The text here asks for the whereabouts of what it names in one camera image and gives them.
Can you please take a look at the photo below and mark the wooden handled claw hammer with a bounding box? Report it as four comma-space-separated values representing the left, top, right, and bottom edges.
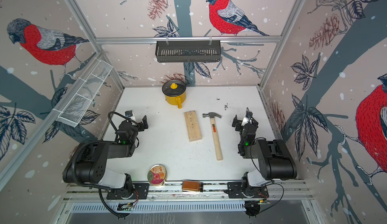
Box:
202, 112, 223, 161

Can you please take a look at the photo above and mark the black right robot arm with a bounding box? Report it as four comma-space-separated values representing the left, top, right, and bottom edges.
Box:
225, 113, 297, 199

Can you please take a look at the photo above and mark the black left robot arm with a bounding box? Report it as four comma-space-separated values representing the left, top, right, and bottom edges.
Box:
62, 111, 150, 219

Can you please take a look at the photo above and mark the wooden block with nails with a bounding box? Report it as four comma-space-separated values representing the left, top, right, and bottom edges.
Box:
184, 111, 202, 142

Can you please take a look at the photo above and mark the yellow pot with glass lid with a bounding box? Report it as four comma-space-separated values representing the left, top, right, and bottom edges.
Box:
162, 80, 186, 109

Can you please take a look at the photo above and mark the round decorated tin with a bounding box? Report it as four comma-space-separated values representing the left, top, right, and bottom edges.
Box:
147, 164, 167, 186

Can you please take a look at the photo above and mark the small brown box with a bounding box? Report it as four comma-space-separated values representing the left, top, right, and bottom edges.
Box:
181, 180, 203, 192

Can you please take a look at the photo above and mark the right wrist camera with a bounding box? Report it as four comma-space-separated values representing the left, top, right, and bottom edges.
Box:
241, 110, 253, 126

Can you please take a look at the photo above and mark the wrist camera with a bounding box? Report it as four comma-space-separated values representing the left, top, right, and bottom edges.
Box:
125, 110, 134, 118
241, 110, 253, 126

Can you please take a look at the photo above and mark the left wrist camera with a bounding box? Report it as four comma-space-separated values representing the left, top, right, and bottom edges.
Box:
125, 110, 134, 118

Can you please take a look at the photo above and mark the white wire mesh shelf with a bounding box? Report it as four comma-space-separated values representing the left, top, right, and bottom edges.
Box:
56, 58, 113, 127

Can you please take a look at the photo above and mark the black hanging wall basket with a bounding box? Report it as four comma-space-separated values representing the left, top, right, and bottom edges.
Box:
155, 40, 221, 63

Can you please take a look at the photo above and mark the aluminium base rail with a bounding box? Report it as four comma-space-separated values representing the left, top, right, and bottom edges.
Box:
63, 180, 313, 202

